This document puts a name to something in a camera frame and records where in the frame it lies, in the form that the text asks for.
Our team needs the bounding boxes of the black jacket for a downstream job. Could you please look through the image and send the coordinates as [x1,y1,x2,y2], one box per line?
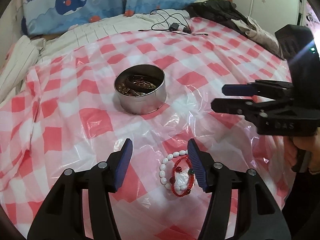
[185,0,283,59]

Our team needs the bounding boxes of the red string bead bracelet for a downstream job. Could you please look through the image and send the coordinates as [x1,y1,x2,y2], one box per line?
[170,155,198,197]

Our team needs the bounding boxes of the jewelry pile inside tin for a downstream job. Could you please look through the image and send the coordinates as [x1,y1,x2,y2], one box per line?
[116,75,162,96]

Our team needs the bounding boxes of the round silver metal tin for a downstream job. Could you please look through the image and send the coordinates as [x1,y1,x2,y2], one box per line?
[114,64,167,115]

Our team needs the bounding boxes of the white bead bracelet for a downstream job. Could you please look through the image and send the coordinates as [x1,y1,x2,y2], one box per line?
[158,149,190,193]

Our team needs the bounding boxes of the person's right hand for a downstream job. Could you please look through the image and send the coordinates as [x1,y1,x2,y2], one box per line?
[283,128,319,175]

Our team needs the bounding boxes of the blue whale pattern pillow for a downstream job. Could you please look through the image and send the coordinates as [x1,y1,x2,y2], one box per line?
[21,0,126,36]

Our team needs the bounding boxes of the red white checkered plastic sheet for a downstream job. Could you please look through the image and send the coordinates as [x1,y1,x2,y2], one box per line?
[1,18,294,239]

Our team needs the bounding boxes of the black cable with adapter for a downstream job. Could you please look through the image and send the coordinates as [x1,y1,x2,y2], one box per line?
[138,8,209,36]

